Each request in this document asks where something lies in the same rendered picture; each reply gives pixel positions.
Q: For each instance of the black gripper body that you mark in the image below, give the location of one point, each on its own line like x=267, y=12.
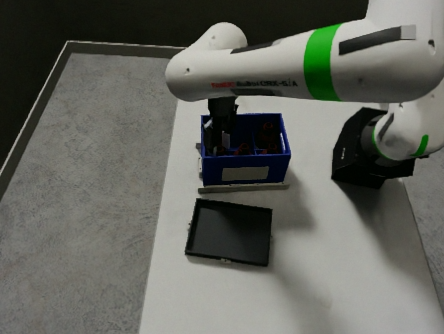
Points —
x=219, y=109

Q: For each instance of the blue crate with dividers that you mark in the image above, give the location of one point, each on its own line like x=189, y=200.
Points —
x=246, y=169

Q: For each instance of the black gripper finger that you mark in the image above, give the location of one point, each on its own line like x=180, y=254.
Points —
x=227, y=127
x=210, y=135

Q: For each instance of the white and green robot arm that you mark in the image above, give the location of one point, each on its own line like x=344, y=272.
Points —
x=394, y=55

